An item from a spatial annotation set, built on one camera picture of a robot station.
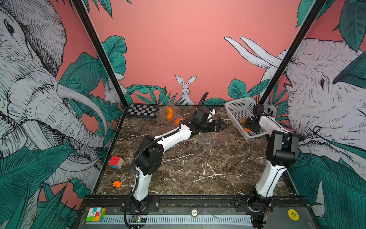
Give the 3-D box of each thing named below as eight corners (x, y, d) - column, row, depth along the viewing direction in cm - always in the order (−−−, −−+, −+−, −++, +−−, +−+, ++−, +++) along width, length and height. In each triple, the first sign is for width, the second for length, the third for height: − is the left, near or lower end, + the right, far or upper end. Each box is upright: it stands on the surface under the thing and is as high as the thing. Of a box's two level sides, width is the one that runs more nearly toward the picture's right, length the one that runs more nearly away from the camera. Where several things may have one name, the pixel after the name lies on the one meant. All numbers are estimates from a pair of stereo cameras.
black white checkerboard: (125, 118, 111) (124, 116, 109) (130, 105, 121) (129, 103, 119) (156, 119, 111) (156, 117, 110) (158, 105, 121) (158, 103, 119)
